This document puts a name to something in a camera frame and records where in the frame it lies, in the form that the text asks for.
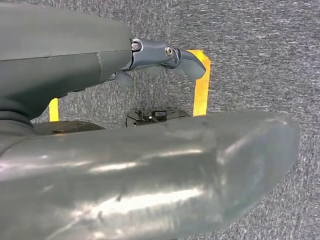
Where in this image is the yellow floor tape square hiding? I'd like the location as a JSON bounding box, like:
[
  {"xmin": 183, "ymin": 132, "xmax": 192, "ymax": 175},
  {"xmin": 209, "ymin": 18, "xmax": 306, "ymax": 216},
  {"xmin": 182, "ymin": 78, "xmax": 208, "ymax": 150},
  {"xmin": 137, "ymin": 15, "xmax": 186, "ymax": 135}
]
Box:
[{"xmin": 48, "ymin": 49, "xmax": 212, "ymax": 123}]

